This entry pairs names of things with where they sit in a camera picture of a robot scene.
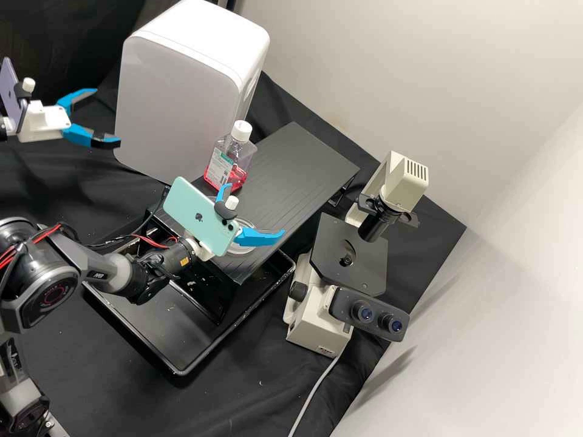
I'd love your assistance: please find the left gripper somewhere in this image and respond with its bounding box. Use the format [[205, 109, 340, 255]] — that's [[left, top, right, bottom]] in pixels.
[[18, 88, 123, 151]]

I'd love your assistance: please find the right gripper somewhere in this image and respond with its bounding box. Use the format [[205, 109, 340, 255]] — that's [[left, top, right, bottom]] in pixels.
[[189, 183, 287, 263]]

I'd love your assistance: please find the petri dish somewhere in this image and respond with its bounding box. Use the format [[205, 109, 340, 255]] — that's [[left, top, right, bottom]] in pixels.
[[225, 217, 268, 257]]

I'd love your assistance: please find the red liquid bottle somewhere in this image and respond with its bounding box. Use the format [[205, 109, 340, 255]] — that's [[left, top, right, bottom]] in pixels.
[[203, 120, 257, 193]]

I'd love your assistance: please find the black platform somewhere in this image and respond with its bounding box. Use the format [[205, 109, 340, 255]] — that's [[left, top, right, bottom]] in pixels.
[[146, 121, 361, 325]]

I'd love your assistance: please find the white box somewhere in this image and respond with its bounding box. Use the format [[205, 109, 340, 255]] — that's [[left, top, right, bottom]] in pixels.
[[113, 0, 272, 184]]

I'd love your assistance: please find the cream microscope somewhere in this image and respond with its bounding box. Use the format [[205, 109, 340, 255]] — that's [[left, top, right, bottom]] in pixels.
[[284, 150, 432, 359]]

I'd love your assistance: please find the black tray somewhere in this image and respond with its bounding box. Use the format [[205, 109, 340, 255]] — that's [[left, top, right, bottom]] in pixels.
[[81, 248, 298, 377]]

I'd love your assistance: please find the right wrist camera phone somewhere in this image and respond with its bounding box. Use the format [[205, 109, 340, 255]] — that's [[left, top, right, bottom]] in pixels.
[[162, 176, 241, 259]]

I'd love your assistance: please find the wrist camera phone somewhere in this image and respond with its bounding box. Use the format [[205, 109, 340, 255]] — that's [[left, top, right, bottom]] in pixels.
[[162, 176, 241, 259], [0, 56, 37, 132]]

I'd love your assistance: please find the left wrist camera phone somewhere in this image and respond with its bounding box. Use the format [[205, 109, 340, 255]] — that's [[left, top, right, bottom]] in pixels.
[[0, 56, 37, 132]]

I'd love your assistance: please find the black cable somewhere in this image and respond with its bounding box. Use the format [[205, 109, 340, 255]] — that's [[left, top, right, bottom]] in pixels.
[[86, 188, 171, 249]]

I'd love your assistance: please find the grey cable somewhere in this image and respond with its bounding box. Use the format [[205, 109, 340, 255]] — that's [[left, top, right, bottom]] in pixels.
[[285, 352, 343, 437]]

